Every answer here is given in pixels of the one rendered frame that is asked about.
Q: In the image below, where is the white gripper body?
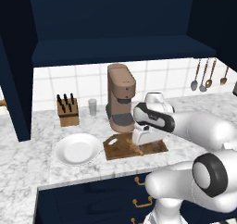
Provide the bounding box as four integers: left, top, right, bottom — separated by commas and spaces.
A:
131, 129, 167, 146

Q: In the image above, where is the brown wooden cutting board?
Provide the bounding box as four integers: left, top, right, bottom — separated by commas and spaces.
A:
102, 131, 169, 161

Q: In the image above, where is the dark blue base cabinet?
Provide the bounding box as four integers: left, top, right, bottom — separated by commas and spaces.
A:
34, 171, 237, 224

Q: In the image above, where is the dark blue cabinet door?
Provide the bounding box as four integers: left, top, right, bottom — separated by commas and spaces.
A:
186, 0, 237, 73
0, 0, 35, 143

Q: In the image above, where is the brown coffee machine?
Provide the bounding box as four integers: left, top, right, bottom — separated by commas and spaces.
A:
105, 63, 137, 134

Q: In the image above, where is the clear drinking glass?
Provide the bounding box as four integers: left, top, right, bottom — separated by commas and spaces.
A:
88, 98, 98, 117

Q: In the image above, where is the silver hanging spoon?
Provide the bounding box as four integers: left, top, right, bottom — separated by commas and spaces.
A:
190, 58, 202, 93

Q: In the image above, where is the white plate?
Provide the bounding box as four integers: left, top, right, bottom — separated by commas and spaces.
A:
54, 132, 103, 167

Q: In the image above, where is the silver hanging ladle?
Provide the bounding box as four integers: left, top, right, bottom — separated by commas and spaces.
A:
198, 58, 210, 93

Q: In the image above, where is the wooden knife block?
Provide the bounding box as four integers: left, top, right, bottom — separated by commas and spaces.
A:
56, 93, 81, 128

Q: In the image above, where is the small copper hanging spoon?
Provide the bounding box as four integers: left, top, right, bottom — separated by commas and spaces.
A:
219, 65, 231, 86

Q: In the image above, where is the dark blue wall cabinet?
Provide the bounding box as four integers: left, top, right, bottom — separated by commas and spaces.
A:
15, 0, 218, 68

